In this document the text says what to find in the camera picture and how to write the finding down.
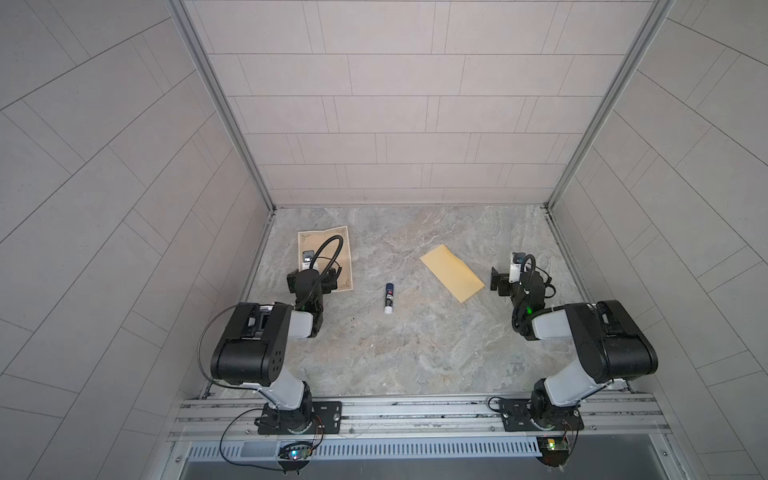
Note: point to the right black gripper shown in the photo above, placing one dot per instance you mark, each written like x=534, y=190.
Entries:
x=498, y=279

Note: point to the blue white glue stick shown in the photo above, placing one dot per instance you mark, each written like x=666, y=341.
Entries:
x=389, y=298

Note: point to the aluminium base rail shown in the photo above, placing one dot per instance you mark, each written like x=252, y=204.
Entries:
x=420, y=416

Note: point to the left green circuit board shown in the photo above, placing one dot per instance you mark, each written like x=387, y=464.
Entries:
x=296, y=451

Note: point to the beige decorated letter paper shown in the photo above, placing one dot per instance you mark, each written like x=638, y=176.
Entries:
x=312, y=240

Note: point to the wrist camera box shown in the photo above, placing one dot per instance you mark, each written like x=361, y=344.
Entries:
x=517, y=261
x=307, y=257

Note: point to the yellow paper envelope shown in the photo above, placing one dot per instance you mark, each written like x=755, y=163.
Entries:
x=453, y=273

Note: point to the white slotted cable duct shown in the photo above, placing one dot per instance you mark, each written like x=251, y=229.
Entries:
x=376, y=449

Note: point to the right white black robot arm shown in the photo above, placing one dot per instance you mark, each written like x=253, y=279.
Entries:
x=608, y=343

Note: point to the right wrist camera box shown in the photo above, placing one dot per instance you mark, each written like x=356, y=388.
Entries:
x=517, y=261

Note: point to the right green circuit board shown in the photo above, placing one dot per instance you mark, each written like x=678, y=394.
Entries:
x=555, y=451

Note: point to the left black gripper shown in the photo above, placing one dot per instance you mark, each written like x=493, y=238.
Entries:
x=330, y=274

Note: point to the green circuit board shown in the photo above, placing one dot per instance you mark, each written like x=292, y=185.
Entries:
x=555, y=451
x=296, y=451

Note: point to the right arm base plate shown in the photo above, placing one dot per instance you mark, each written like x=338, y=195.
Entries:
x=528, y=415

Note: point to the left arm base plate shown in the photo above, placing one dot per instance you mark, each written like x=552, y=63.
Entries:
x=306, y=419

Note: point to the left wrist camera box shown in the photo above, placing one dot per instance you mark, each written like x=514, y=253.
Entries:
x=307, y=257

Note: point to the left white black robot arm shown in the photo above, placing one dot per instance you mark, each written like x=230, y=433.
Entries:
x=252, y=349

